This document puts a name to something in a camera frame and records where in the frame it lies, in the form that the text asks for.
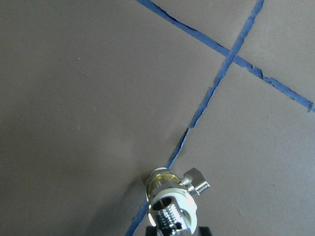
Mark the chrome metal pipe fitting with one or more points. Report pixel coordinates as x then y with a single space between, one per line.
173 216

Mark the brown paper table cover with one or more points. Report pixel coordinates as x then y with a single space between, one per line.
95 94

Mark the white brass PPR valve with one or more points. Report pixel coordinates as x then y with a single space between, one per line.
162 183

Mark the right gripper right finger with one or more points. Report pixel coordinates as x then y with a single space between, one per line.
204 231

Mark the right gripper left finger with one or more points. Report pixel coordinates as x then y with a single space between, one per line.
151 231

